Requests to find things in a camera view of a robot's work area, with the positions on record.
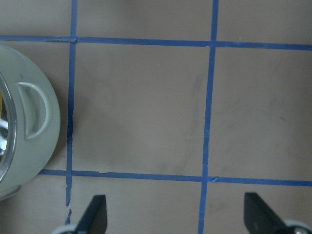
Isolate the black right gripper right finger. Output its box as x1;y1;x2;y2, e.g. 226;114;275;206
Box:
243;192;312;234

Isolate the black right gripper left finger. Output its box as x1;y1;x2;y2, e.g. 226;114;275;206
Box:
55;194;108;234

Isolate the yellow plastic corn cob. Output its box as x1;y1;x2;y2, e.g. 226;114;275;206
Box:
0;92;7;119

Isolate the pale green electric pot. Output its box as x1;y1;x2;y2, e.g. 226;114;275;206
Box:
0;45;60;200

